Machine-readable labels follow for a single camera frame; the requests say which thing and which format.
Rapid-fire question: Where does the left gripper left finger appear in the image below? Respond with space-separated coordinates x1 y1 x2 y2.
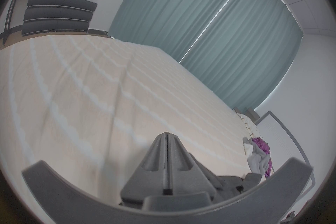
120 132 168 199

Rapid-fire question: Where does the blue-green curtain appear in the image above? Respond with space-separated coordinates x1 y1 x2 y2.
180 0 305 113
108 0 250 63

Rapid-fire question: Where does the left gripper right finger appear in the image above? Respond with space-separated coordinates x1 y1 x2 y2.
169 133 217 197

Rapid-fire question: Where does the black T-shirt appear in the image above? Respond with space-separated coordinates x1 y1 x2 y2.
188 153 263 201

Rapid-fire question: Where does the grey garment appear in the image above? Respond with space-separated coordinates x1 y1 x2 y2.
243 136 271 173

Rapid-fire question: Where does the white printed pillow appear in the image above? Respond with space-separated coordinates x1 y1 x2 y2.
237 113 260 155

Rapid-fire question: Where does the bed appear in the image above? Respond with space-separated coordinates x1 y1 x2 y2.
0 34 315 204

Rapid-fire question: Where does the black chest of drawers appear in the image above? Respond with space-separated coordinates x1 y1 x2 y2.
22 0 97 37

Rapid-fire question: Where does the grey bedside table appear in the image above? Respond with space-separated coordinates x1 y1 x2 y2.
234 107 260 121

